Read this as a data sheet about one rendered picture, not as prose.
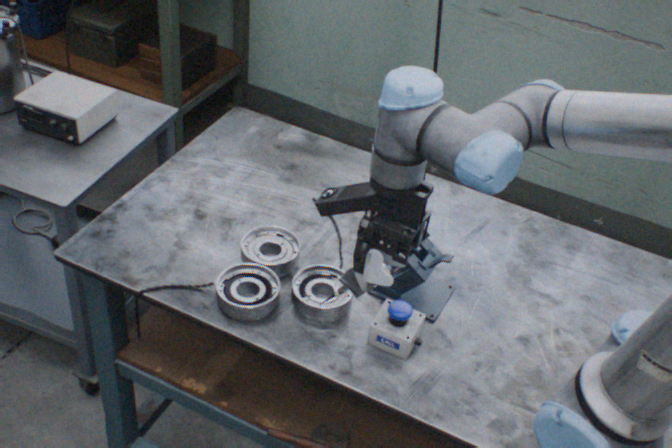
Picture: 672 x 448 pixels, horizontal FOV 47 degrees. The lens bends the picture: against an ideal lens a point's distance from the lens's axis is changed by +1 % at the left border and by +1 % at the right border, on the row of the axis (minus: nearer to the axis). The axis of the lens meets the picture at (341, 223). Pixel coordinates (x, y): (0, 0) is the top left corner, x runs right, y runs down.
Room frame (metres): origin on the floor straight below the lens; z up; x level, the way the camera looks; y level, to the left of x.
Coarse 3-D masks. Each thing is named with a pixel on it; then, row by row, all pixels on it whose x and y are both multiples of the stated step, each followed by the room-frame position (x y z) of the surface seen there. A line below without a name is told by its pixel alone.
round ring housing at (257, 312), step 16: (224, 272) 0.93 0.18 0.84; (240, 272) 0.94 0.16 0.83; (256, 272) 0.95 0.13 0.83; (272, 272) 0.94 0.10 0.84; (240, 288) 0.92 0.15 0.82; (256, 288) 0.92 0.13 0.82; (272, 288) 0.91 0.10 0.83; (224, 304) 0.86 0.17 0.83; (272, 304) 0.88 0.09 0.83; (240, 320) 0.86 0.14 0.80; (256, 320) 0.86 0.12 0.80
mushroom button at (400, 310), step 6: (396, 300) 0.88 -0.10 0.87; (402, 300) 0.88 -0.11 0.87; (390, 306) 0.86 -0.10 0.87; (396, 306) 0.86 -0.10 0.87; (402, 306) 0.87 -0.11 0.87; (408, 306) 0.87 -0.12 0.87; (390, 312) 0.85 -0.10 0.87; (396, 312) 0.85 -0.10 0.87; (402, 312) 0.85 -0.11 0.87; (408, 312) 0.86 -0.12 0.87; (396, 318) 0.85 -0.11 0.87; (402, 318) 0.85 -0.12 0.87; (408, 318) 0.85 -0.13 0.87
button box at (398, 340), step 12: (384, 312) 0.88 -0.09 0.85; (372, 324) 0.85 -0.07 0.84; (384, 324) 0.85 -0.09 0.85; (396, 324) 0.85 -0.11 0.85; (408, 324) 0.86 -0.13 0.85; (420, 324) 0.86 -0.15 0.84; (372, 336) 0.84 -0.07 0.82; (384, 336) 0.83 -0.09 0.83; (396, 336) 0.83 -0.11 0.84; (408, 336) 0.83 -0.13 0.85; (384, 348) 0.83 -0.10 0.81; (396, 348) 0.83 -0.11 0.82; (408, 348) 0.82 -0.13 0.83
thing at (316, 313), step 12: (324, 264) 0.98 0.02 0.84; (300, 276) 0.95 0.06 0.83; (312, 288) 0.93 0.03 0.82; (324, 288) 0.94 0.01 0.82; (336, 288) 0.93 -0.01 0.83; (300, 300) 0.88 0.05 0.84; (312, 300) 0.90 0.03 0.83; (348, 300) 0.90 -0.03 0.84; (300, 312) 0.89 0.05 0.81; (312, 312) 0.87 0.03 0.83; (324, 312) 0.87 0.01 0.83; (336, 312) 0.88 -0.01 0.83
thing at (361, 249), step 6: (360, 234) 0.83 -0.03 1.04; (366, 234) 0.83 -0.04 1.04; (360, 240) 0.82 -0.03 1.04; (360, 246) 0.82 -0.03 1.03; (366, 246) 0.82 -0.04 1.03; (354, 252) 0.82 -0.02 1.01; (360, 252) 0.82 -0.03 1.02; (366, 252) 0.83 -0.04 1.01; (354, 258) 0.82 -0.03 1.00; (360, 258) 0.82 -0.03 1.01; (366, 258) 0.83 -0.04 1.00; (354, 264) 0.83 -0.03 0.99; (360, 264) 0.83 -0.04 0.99; (354, 270) 0.83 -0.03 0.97; (360, 270) 0.83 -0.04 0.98
